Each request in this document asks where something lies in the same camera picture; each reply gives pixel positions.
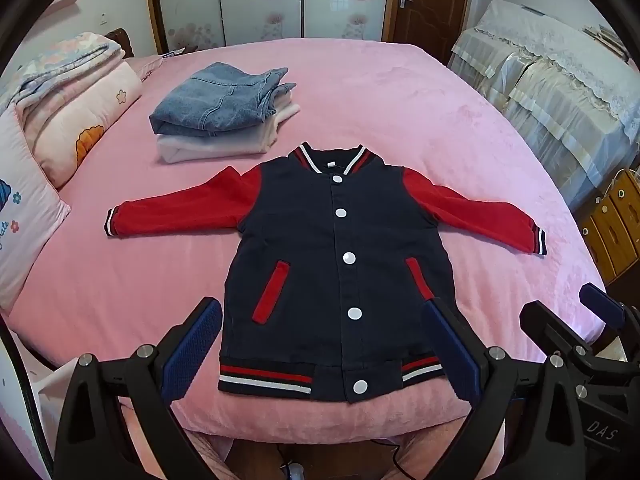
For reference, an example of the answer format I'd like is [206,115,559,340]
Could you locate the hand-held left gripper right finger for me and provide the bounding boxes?
[422,297,590,480]

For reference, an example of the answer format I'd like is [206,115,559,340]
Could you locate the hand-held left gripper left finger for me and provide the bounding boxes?
[52,296,224,480]

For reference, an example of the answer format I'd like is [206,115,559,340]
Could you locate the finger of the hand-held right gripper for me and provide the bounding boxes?
[519,301,588,358]
[579,283,627,330]

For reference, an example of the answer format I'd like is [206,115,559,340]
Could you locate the navy and red varsity jacket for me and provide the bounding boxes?
[104,144,548,404]

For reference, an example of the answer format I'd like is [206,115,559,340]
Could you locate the wooden drawer cabinet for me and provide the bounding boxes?
[575,167,640,286]

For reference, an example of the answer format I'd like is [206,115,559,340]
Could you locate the folded white garment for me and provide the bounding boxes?
[156,102,301,165]

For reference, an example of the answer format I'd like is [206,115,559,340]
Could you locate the lace-covered furniture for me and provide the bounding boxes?
[446,0,640,211]

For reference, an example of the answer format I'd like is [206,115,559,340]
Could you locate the pink printed pillow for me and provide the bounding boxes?
[0,105,72,312]

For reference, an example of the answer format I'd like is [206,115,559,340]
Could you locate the pink bed blanket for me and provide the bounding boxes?
[7,37,608,448]

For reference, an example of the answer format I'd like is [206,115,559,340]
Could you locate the folded blue jeans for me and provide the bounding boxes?
[149,62,298,137]

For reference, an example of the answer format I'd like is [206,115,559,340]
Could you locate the folded pink quilt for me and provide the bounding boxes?
[15,60,144,191]

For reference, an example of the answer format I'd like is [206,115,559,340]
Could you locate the folded patterned blanket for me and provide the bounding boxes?
[0,32,126,111]

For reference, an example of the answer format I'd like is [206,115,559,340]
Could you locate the wooden headboard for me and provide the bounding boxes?
[104,29,136,60]

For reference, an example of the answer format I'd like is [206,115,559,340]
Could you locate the brown wooden door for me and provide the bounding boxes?
[382,0,475,63]

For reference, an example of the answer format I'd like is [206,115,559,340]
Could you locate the pink wall shelf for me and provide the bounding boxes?
[47,0,88,17]

